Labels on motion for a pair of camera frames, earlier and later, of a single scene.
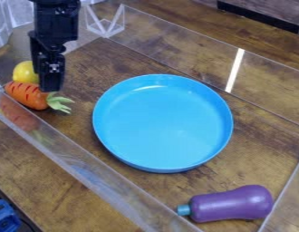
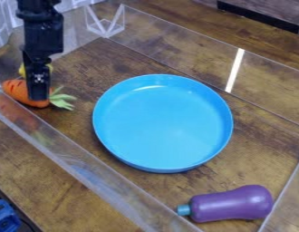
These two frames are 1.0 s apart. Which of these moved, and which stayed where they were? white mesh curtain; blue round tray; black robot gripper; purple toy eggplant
Moved: black robot gripper
Stayed: white mesh curtain; purple toy eggplant; blue round tray
